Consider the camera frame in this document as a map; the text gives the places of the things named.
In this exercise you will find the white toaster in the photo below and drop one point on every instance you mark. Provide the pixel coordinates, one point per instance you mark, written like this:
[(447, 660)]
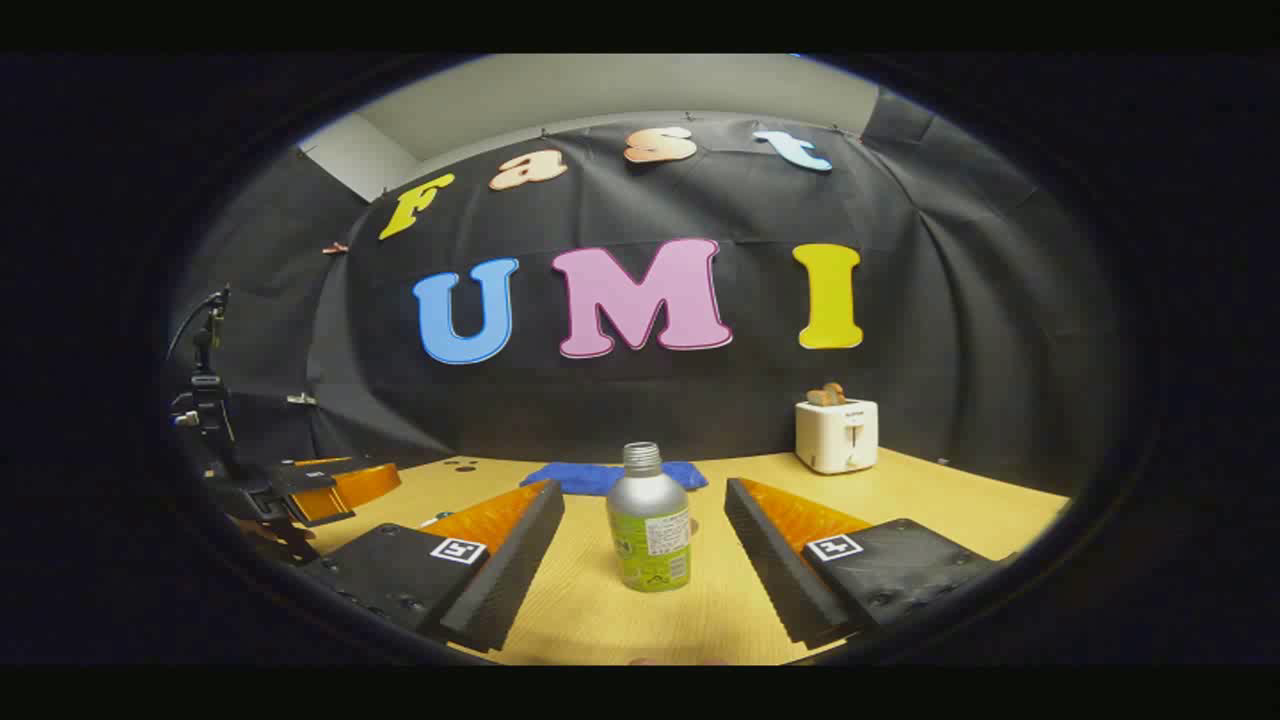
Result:
[(830, 435)]

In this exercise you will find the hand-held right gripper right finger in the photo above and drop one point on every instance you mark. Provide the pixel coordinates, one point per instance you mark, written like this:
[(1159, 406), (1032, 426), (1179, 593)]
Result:
[(775, 570)]

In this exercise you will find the black backdrop cloth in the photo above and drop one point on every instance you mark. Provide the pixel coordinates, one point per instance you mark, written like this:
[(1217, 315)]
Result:
[(700, 410)]

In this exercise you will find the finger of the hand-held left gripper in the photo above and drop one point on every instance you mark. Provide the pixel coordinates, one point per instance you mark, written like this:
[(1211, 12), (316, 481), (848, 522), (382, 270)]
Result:
[(350, 495), (320, 474)]

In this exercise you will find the silver water bottle green label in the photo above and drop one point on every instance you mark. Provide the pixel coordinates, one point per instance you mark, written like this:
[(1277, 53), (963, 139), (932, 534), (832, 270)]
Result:
[(648, 510)]

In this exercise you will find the blue cloth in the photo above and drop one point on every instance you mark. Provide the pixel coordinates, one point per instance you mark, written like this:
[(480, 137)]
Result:
[(580, 478)]

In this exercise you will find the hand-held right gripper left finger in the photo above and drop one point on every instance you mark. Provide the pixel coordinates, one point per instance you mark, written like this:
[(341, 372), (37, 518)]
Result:
[(510, 570)]

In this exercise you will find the toast slice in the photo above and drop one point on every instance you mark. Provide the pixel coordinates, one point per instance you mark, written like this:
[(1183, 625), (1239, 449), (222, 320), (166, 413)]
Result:
[(825, 395)]

